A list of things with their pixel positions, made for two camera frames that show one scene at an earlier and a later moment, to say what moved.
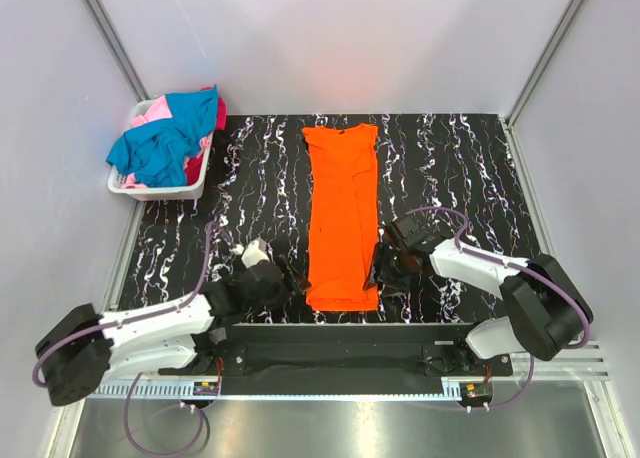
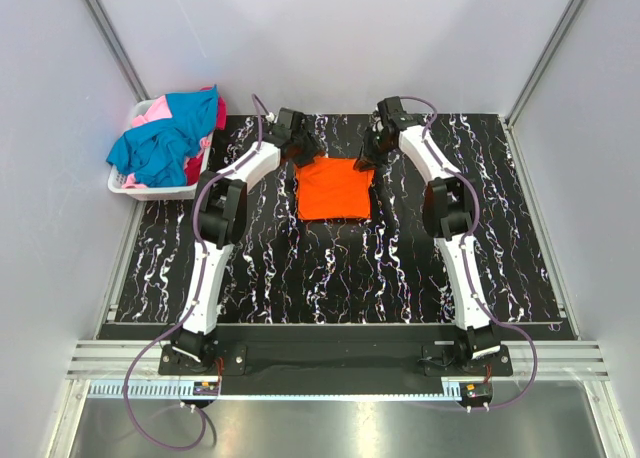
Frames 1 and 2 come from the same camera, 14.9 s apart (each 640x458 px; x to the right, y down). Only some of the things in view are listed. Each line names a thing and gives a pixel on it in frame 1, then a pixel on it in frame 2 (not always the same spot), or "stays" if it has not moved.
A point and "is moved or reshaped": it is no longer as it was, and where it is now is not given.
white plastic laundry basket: (159, 193) stays
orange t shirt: (343, 216) is moved or reshaped
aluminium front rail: (544, 361) stays
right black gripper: (394, 286) -> (366, 160)
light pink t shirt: (159, 109) stays
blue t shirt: (157, 152) stays
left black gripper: (299, 283) -> (311, 149)
